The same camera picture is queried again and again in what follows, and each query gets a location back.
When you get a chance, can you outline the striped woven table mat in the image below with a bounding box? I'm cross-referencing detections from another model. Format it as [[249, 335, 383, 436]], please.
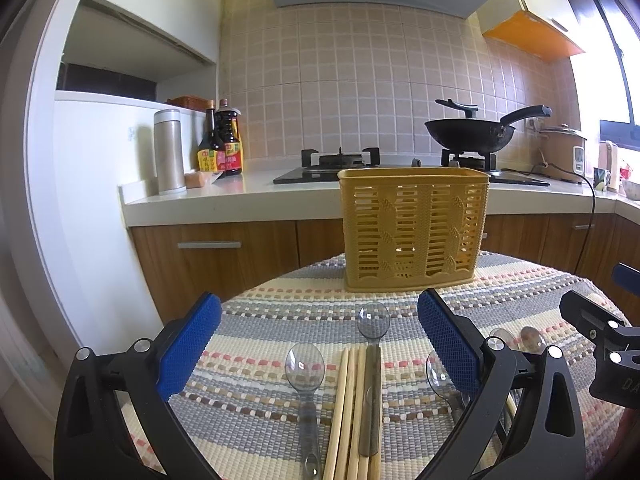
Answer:
[[170, 252, 623, 479]]

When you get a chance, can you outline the black gas stove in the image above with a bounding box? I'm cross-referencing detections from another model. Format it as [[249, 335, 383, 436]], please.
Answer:
[[273, 148, 550, 188]]

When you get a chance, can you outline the orange wall cabinet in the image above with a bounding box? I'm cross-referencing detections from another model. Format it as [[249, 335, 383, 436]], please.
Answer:
[[484, 11, 584, 63]]

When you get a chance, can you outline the brown rice cooker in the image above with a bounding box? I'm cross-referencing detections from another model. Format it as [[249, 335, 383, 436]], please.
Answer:
[[539, 126, 586, 184]]

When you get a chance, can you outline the yellow plastic utensil basket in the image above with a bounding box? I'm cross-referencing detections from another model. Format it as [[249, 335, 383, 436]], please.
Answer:
[[338, 167, 489, 292]]

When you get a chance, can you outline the steel thermos flask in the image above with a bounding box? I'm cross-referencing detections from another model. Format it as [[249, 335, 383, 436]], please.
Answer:
[[153, 108, 186, 195]]

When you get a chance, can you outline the woven basket on shelf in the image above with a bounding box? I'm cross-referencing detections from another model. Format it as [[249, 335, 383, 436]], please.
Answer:
[[166, 96, 215, 112]]

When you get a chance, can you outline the dark soy sauce bottle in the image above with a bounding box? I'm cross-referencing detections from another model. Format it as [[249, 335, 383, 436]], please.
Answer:
[[198, 100, 219, 172]]

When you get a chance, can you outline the large soy sauce bottle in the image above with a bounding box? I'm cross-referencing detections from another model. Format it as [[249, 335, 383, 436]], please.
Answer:
[[216, 98, 243, 176]]

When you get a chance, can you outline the clear plastic spoon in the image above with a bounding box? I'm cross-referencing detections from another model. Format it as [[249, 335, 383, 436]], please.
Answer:
[[357, 302, 390, 457], [426, 351, 470, 425], [285, 342, 326, 479]]

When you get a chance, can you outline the beige electric kettle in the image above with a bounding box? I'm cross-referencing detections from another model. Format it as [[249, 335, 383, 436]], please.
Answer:
[[599, 141, 620, 193]]

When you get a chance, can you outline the black power cable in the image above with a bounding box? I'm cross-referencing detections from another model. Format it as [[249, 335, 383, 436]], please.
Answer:
[[501, 161, 598, 276]]

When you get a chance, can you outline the dark mug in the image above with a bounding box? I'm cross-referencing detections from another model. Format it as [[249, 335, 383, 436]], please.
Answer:
[[592, 167, 611, 191]]

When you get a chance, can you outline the small pink box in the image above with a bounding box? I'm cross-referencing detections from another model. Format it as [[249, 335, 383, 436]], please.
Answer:
[[184, 171, 218, 188]]

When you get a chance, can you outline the black wok with lid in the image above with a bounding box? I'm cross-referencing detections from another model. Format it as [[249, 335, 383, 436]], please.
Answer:
[[425, 99, 552, 155]]

